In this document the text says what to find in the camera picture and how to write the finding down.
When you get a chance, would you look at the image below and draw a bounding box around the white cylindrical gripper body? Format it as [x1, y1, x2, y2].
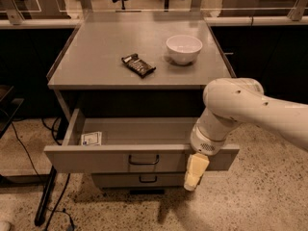
[190, 108, 240, 156]

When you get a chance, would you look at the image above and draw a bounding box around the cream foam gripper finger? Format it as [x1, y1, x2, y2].
[184, 153, 210, 192]

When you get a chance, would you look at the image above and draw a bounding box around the grey top drawer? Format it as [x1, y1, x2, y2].
[43, 108, 241, 175]

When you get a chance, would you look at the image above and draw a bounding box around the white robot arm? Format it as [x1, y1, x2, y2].
[184, 78, 308, 191]

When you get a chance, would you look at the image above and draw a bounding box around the grey drawer cabinet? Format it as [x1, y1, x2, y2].
[46, 11, 238, 195]

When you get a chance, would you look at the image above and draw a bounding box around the white ceramic bowl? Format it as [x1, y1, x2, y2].
[166, 35, 203, 64]

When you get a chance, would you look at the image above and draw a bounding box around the dark snack packet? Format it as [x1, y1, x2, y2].
[121, 53, 156, 78]

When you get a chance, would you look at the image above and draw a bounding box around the white paper packet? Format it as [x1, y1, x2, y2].
[81, 132, 102, 146]

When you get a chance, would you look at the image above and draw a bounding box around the black table leg bar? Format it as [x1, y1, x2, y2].
[35, 167, 57, 226]

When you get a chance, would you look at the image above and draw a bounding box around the dark side table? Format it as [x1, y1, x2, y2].
[0, 85, 24, 139]

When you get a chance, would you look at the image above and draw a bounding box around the black floor cable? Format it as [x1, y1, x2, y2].
[0, 108, 76, 231]

